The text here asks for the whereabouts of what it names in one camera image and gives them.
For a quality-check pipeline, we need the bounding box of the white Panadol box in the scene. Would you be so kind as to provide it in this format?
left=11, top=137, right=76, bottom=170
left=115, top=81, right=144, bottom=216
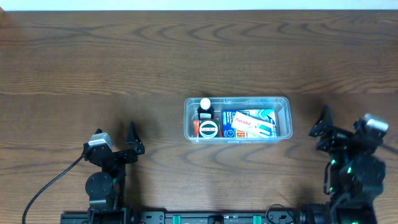
left=231, top=112, right=276, bottom=138

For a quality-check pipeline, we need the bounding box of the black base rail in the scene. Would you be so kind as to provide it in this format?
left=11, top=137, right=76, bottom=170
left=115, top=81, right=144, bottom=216
left=60, top=203, right=379, bottom=224

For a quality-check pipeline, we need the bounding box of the black bottle white cap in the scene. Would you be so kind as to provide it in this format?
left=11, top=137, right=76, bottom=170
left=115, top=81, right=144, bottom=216
left=197, top=98, right=214, bottom=120

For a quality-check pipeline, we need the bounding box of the blue Kool Fever box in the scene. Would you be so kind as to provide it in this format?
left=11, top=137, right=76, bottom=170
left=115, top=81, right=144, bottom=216
left=221, top=109, right=277, bottom=138

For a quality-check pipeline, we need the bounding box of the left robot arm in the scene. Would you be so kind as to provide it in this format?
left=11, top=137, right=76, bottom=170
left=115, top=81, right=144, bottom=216
left=82, top=122, right=145, bottom=223

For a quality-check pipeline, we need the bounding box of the red Panadol box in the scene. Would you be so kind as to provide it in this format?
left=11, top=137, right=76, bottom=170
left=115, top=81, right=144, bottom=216
left=192, top=119, right=223, bottom=138

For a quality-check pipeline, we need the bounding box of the green Zam-Buk box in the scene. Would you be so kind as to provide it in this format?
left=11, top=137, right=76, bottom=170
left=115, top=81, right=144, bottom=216
left=198, top=118, right=221, bottom=139

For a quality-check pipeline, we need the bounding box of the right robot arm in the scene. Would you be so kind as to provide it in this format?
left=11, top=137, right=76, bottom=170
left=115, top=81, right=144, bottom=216
left=301, top=106, right=389, bottom=223

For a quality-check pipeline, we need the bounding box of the clear plastic container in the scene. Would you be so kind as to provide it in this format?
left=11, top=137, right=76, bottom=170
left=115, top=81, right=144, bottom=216
left=183, top=96, right=293, bottom=144

